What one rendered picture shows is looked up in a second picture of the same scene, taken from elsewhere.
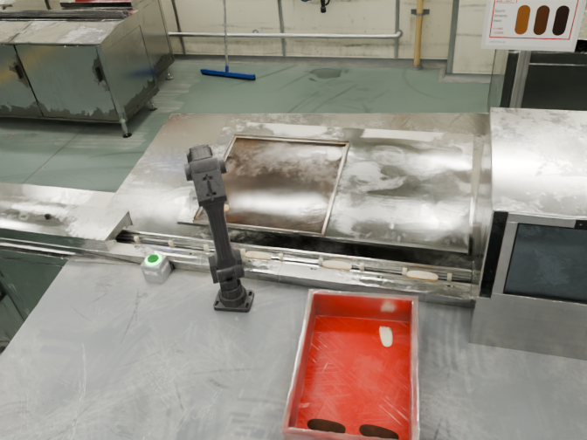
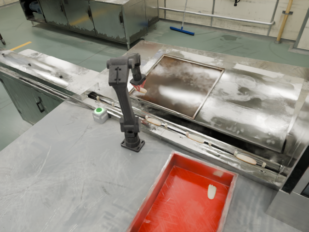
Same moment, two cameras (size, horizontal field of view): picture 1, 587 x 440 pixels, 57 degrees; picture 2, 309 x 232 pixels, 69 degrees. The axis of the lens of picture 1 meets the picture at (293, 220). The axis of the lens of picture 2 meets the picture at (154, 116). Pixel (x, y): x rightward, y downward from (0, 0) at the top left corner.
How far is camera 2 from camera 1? 55 cm
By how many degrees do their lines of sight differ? 13
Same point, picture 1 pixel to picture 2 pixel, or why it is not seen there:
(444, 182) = (276, 104)
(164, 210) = not seen: hidden behind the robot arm
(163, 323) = (93, 146)
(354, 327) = (193, 180)
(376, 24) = (261, 16)
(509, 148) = not seen: outside the picture
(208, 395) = (97, 195)
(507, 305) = (301, 203)
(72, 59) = (111, 10)
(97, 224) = (80, 86)
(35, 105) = (93, 30)
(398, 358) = (214, 209)
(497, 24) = not seen: outside the picture
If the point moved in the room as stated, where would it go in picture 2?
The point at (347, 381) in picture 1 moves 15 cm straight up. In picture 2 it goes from (177, 214) to (178, 197)
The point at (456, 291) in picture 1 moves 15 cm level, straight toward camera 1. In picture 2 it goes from (266, 176) to (255, 200)
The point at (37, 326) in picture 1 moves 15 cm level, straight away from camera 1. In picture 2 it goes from (35, 130) to (35, 116)
